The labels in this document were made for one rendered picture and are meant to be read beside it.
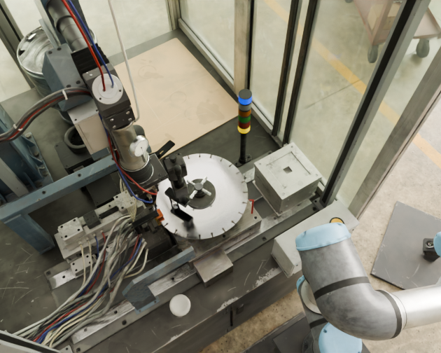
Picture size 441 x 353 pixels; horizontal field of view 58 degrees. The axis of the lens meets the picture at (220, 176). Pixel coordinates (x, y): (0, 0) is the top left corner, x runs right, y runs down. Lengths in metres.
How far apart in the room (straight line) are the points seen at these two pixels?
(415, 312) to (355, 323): 0.14
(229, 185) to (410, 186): 1.54
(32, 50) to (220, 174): 0.90
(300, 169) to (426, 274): 1.19
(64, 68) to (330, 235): 0.68
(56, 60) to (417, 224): 2.11
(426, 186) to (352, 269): 1.93
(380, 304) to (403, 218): 1.72
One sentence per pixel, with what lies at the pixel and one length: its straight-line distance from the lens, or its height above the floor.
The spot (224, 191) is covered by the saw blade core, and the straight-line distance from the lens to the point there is 1.37.
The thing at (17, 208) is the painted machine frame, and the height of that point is 1.05.
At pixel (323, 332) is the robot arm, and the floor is 0.97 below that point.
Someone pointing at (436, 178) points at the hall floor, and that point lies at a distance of 2.80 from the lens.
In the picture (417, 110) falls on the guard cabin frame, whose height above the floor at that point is 1.43.
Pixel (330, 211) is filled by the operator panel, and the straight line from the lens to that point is 1.44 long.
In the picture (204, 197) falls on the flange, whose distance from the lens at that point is 1.35.
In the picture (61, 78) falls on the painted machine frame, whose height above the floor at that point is 1.52.
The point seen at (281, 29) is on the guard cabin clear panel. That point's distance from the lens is 1.40.
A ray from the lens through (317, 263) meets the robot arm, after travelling 0.85.
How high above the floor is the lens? 2.16
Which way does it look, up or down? 60 degrees down
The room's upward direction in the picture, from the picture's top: 3 degrees counter-clockwise
